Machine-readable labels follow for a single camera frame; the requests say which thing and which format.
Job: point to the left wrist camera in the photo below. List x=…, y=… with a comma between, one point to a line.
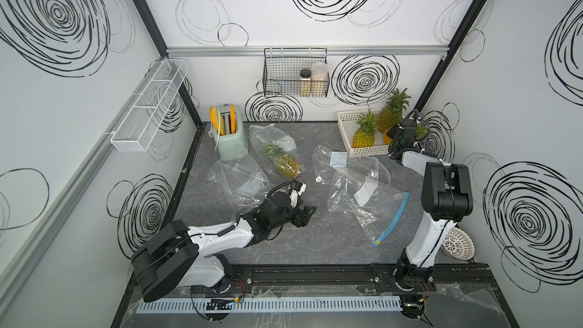
x=297, y=188

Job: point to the black wire basket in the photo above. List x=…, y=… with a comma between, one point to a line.
x=282, y=66

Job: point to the white lid jar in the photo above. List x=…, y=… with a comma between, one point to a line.
x=319, y=79

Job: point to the white woven ball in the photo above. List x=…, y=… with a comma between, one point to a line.
x=459, y=245

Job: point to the zip-top bag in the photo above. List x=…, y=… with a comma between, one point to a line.
x=376, y=205
x=262, y=135
x=242, y=181
x=327, y=163

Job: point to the white wire shelf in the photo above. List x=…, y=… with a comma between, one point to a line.
x=141, y=123

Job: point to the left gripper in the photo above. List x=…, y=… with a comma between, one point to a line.
x=301, y=217

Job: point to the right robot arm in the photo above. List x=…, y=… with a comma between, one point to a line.
x=446, y=198

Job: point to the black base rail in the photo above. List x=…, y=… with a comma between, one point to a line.
x=314, y=275

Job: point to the white plastic basket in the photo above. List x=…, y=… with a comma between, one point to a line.
x=347, y=123

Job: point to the grey cable duct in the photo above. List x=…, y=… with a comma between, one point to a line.
x=273, y=305

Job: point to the mint green toaster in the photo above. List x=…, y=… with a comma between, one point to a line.
x=230, y=146

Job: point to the orange toast slice right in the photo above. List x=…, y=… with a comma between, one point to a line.
x=233, y=119

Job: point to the yellow toast slice left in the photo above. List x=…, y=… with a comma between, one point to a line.
x=218, y=121

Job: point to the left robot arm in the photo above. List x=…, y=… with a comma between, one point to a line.
x=180, y=255

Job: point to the black lid spice jar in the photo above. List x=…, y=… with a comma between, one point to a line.
x=305, y=81

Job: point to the pineapple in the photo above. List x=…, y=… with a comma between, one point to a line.
x=366, y=133
x=421, y=131
x=393, y=110
x=285, y=164

